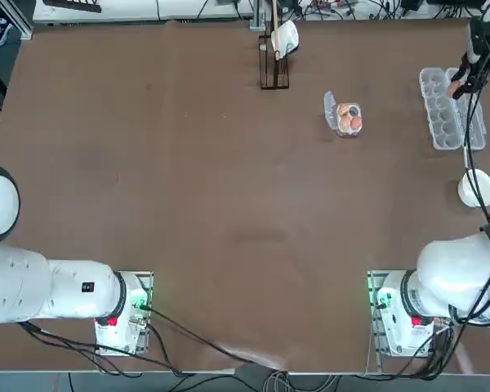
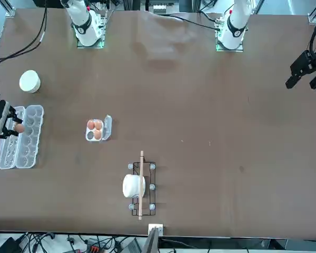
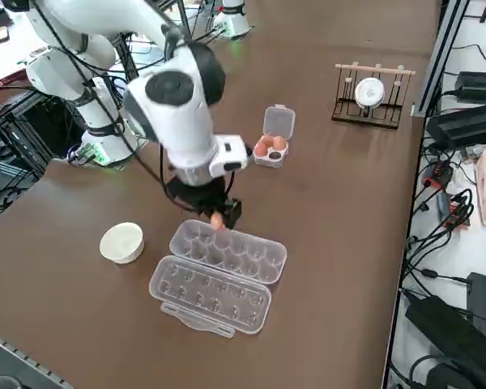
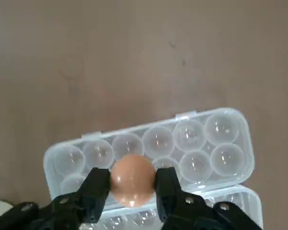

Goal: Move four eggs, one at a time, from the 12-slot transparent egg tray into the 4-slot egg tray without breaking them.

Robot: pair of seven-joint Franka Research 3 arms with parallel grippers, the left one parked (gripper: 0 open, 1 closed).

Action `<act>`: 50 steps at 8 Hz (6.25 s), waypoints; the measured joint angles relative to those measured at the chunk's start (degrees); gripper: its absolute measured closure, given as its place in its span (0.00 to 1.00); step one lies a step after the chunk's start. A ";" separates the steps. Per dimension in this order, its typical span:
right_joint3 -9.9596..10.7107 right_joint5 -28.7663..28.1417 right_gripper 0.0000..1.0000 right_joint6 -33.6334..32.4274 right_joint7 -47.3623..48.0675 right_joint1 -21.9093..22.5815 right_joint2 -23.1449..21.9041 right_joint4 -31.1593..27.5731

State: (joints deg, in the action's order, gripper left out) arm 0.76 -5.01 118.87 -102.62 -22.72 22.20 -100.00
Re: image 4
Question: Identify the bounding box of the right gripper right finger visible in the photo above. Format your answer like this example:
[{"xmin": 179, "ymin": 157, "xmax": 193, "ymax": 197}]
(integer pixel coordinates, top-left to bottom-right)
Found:
[{"xmin": 155, "ymin": 167, "xmax": 262, "ymax": 230}]

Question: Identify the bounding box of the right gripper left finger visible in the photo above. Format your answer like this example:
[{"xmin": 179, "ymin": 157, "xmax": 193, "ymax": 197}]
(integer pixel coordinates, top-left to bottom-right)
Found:
[{"xmin": 0, "ymin": 167, "xmax": 111, "ymax": 230}]

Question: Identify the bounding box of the brown egg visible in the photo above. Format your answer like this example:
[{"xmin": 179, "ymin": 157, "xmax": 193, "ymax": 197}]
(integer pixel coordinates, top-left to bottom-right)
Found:
[{"xmin": 109, "ymin": 154, "xmax": 157, "ymax": 208}]

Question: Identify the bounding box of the transparent twelve-slot egg tray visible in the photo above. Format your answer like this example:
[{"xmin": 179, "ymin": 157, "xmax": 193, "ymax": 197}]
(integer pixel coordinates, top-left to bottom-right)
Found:
[{"xmin": 42, "ymin": 107, "xmax": 264, "ymax": 230}]

